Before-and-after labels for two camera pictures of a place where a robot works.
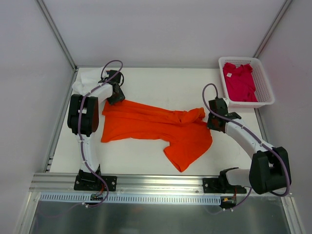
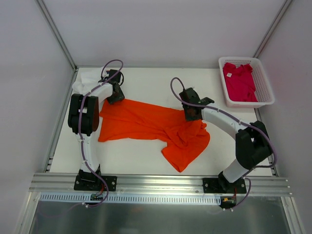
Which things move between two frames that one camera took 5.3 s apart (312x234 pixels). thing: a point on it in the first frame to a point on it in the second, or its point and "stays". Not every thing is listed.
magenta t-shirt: x=240 y=82 stays
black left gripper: x=116 y=96 stays
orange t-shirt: x=186 y=136 stays
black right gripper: x=214 y=124 to x=191 y=113
